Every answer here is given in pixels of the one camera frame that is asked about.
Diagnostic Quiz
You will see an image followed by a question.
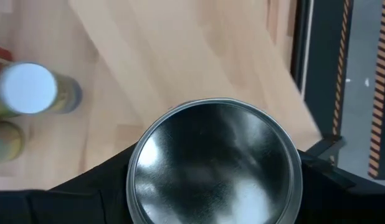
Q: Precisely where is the pale green orange label can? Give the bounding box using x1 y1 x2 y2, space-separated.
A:
0 120 26 164

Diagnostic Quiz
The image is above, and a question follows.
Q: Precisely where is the olive green tin can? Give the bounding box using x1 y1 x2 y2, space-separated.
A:
126 98 303 224

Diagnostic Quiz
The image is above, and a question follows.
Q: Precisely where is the black orange striped floor tape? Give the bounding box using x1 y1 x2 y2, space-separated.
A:
331 0 351 136
368 0 385 180

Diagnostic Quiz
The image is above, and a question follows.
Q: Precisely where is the red white diced tomatoes can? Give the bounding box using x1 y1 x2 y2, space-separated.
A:
0 45 14 73

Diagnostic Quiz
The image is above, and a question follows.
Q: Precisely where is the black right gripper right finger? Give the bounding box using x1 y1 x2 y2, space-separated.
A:
297 150 385 224

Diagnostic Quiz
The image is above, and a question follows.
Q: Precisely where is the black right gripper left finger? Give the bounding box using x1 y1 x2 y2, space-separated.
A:
0 143 138 224

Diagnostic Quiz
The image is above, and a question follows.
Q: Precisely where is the green carrots label can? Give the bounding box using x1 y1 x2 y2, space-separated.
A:
0 61 83 119

